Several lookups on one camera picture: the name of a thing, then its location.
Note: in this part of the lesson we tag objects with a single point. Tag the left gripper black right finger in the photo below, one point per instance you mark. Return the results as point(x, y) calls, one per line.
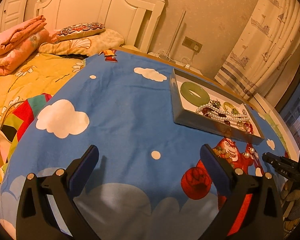
point(252, 208)

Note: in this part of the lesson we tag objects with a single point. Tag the cream shell pattern pillow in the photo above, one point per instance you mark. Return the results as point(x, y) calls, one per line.
point(88, 46)

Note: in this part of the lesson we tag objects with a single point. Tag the gold bangle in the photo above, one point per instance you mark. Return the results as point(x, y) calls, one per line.
point(230, 108)

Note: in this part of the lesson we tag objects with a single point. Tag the white bedside table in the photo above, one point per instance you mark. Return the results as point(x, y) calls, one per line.
point(180, 64)

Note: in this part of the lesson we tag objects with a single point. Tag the folded pink quilt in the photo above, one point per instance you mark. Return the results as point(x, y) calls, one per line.
point(19, 42)

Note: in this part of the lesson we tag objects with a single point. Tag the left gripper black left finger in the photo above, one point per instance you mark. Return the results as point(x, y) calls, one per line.
point(35, 219)

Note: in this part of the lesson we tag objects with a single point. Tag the white window sill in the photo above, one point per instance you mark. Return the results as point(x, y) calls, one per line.
point(264, 107)

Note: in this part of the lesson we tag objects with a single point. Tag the green jade bangle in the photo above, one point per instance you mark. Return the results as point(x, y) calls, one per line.
point(194, 94)

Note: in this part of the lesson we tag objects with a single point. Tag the white charger plug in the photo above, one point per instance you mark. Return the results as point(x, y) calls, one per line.
point(196, 48)

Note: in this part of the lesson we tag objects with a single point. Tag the large pearl earring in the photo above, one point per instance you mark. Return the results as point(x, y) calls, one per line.
point(252, 150)
point(246, 155)

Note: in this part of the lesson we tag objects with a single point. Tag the wall socket panel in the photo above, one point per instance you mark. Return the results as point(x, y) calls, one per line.
point(190, 43)

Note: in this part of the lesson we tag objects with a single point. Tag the embroidered round cushion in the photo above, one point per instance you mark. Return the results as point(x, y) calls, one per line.
point(80, 30)

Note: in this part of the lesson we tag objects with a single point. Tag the blue cartoon bedsheet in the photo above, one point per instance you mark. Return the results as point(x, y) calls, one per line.
point(145, 184)

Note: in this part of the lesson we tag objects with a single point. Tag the white wardrobe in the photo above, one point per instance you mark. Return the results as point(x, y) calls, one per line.
point(12, 14)

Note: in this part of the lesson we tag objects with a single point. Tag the grey shallow cardboard tray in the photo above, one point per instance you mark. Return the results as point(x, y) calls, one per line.
point(211, 117)

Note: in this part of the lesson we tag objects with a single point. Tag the patterned cream curtain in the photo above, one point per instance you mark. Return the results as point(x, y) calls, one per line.
point(268, 41)

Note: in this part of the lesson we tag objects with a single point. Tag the yellow floral duvet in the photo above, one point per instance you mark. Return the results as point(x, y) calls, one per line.
point(24, 92)

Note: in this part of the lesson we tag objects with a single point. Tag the white wooden headboard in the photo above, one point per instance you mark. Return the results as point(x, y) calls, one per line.
point(135, 20)

